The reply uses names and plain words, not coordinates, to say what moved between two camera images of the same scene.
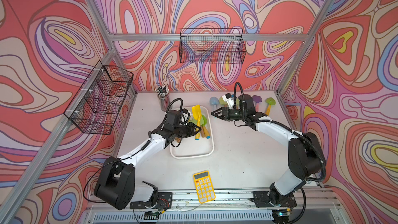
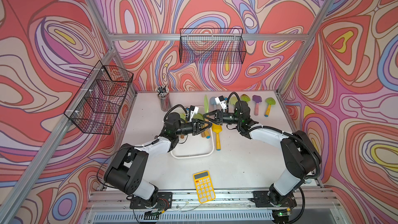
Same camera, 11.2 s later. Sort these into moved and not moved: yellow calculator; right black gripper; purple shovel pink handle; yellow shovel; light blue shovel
Moved: right black gripper; yellow shovel
Not moved: yellow calculator; light blue shovel; purple shovel pink handle
